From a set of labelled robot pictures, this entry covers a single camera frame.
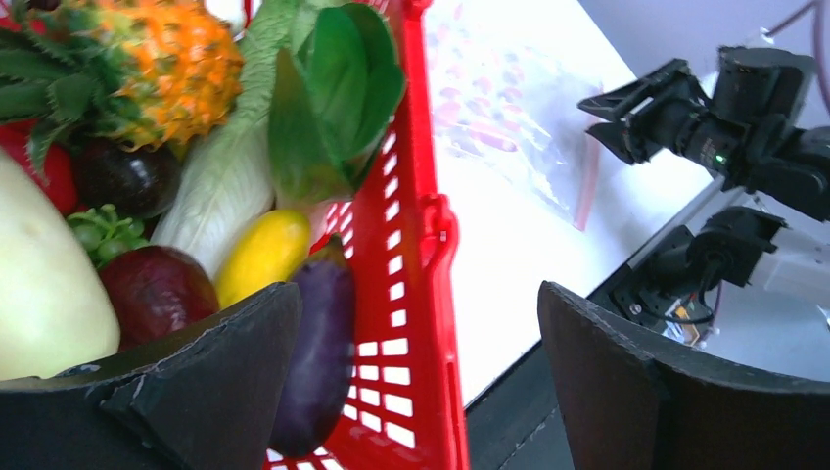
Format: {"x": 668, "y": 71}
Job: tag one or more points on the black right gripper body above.
{"x": 680, "y": 120}

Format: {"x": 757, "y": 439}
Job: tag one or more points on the green leafy bok choy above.
{"x": 333, "y": 101}

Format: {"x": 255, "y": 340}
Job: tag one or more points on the red bell pepper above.
{"x": 59, "y": 186}

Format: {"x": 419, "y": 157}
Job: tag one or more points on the white chinese cabbage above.
{"x": 226, "y": 181}

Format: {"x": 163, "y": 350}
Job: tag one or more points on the yellow mango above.
{"x": 269, "y": 251}

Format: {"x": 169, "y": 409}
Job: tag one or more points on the purple eggplant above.
{"x": 319, "y": 373}

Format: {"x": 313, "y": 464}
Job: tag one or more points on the dark red round fruit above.
{"x": 156, "y": 290}

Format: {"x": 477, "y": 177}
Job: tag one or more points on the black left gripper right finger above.
{"x": 632, "y": 399}

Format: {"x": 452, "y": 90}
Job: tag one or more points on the toy pineapple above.
{"x": 141, "y": 73}

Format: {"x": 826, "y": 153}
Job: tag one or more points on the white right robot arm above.
{"x": 745, "y": 132}

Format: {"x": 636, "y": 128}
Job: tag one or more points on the large white radish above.
{"x": 55, "y": 312}

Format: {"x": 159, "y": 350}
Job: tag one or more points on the red plastic shopping basket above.
{"x": 400, "y": 236}

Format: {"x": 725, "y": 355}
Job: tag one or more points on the dark purple round fruit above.
{"x": 141, "y": 184}

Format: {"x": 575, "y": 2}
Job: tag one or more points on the clear zip top bag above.
{"x": 503, "y": 102}

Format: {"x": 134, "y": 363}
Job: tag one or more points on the green grapes bunch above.
{"x": 105, "y": 234}

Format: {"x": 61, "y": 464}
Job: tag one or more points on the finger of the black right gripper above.
{"x": 673, "y": 80}
{"x": 615, "y": 137}

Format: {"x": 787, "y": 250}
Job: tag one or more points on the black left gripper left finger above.
{"x": 203, "y": 397}

